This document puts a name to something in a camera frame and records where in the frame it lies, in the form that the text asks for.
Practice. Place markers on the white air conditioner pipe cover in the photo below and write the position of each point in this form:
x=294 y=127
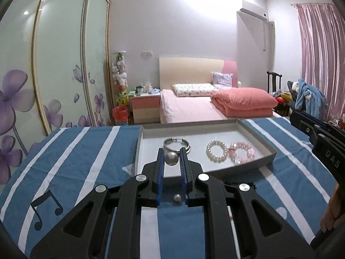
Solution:
x=269 y=35

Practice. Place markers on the purple print pillow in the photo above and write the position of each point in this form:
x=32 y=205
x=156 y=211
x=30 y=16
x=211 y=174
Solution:
x=222 y=79

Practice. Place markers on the white air conditioner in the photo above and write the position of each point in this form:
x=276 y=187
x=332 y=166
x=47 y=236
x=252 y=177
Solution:
x=254 y=10

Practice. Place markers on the blue fleece garment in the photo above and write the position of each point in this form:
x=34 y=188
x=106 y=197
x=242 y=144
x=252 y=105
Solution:
x=310 y=97

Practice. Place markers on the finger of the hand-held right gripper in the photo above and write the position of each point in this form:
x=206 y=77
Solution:
x=324 y=132
x=303 y=121

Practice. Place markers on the blue white striped tablecloth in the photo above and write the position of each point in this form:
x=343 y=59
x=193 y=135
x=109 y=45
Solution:
x=80 y=162

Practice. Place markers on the beige pink headboard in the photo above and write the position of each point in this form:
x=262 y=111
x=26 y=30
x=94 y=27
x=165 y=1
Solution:
x=188 y=70

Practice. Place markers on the thin silver clasp bangle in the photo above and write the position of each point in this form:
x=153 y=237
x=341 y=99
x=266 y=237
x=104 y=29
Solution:
x=175 y=139

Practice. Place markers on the red basket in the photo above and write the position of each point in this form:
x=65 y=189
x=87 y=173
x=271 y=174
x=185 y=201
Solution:
x=120 y=114

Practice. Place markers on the curtain rod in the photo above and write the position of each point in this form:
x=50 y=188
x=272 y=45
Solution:
x=310 y=3

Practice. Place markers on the grey shallow cardboard tray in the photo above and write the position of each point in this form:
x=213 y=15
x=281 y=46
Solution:
x=242 y=132

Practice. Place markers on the small clear plastic bag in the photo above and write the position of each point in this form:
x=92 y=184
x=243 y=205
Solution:
x=129 y=168

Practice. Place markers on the bed with pink sheet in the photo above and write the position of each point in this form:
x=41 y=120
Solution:
x=186 y=109

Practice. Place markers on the blue folded cloth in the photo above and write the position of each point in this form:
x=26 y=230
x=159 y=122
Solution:
x=154 y=91

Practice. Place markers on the white wall switch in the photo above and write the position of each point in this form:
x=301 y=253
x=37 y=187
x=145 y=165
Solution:
x=147 y=53

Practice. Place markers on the white patterned pillow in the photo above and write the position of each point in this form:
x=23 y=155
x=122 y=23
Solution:
x=194 y=89

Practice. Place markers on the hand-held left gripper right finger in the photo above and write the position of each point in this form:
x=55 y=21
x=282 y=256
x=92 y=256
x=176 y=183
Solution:
x=183 y=178

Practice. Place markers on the person's right hand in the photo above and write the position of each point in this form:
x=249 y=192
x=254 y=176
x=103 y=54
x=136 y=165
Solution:
x=330 y=210

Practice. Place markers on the tissue box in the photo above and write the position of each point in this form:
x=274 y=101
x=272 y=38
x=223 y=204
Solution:
x=148 y=85

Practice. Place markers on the flower print sliding wardrobe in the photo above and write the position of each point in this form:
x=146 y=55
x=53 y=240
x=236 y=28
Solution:
x=59 y=54

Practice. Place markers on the pink curtain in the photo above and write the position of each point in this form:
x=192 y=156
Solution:
x=320 y=59

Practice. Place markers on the pink and wood nightstand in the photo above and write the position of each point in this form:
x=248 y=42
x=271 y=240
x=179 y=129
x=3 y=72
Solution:
x=145 y=109

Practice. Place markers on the red and yellow toys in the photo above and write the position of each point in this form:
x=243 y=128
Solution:
x=283 y=98

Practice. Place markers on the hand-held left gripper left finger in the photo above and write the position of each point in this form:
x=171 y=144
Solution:
x=161 y=178

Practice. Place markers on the clear tube of plush toys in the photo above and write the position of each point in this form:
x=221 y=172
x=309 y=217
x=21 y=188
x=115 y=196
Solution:
x=120 y=81

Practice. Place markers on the dark wooden chair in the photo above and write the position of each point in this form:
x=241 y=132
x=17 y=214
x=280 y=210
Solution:
x=273 y=82

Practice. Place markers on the folded pink quilt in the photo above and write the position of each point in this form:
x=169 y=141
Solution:
x=242 y=101

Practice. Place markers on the silver cuff bangle with pearls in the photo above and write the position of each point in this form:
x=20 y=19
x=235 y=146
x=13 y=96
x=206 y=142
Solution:
x=171 y=158

